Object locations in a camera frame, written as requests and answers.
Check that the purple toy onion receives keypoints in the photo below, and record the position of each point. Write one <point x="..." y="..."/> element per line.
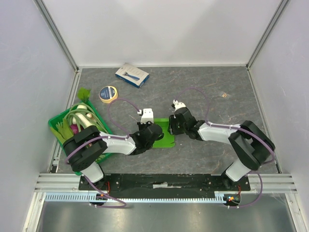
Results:
<point x="74" y="128"/>

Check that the white razor box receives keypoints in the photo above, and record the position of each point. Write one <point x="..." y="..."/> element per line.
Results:
<point x="132" y="75"/>

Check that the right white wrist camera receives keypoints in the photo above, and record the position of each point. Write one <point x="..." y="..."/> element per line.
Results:
<point x="176" y="105"/>

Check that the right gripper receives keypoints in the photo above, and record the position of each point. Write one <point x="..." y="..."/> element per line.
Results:
<point x="173" y="124"/>

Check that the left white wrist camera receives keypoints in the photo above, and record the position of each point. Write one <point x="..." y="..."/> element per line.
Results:
<point x="146" y="115"/>

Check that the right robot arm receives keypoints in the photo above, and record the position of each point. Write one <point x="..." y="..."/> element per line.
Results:
<point x="250" y="144"/>

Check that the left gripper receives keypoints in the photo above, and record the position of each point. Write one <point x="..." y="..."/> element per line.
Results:
<point x="141" y="125"/>

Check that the green paper box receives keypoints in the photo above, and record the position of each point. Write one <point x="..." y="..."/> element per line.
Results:
<point x="168" y="141"/>

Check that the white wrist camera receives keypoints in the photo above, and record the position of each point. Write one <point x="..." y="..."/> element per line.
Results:
<point x="176" y="105"/>
<point x="146" y="115"/>

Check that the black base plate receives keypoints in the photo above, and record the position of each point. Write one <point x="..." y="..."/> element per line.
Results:
<point x="121" y="182"/>

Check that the white toy radish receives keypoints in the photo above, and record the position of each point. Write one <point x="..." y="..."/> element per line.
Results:
<point x="82" y="108"/>

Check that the toy green leaf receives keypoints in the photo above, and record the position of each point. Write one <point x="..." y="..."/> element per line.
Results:
<point x="83" y="94"/>

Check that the masking tape roll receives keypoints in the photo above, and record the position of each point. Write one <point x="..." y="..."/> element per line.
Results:
<point x="108" y="94"/>

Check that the green plastic basket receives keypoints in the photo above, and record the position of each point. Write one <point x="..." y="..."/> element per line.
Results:
<point x="61" y="130"/>

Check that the slotted cable duct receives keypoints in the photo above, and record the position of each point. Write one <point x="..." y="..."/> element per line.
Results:
<point x="96" y="198"/>

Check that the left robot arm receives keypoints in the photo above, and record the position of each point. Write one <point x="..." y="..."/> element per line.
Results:
<point x="85" y="147"/>

